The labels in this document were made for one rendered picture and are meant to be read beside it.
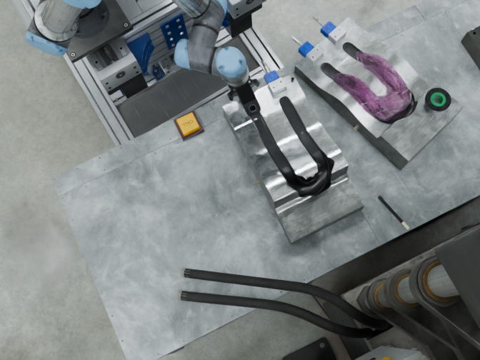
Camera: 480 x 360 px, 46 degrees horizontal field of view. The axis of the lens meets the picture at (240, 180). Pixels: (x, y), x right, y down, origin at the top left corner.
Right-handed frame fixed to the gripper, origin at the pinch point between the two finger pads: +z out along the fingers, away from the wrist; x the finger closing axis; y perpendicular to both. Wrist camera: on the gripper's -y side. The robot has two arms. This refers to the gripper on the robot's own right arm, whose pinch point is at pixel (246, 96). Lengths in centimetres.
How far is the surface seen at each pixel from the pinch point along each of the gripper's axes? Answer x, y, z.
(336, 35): -36.7, 6.9, 12.4
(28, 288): 130, -14, 76
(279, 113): -7.1, -9.3, 5.5
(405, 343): -8, -92, 4
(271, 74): -10.6, 3.8, 6.1
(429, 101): -50, -28, 3
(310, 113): -16.0, -13.9, 6.3
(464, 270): -13, -59, -102
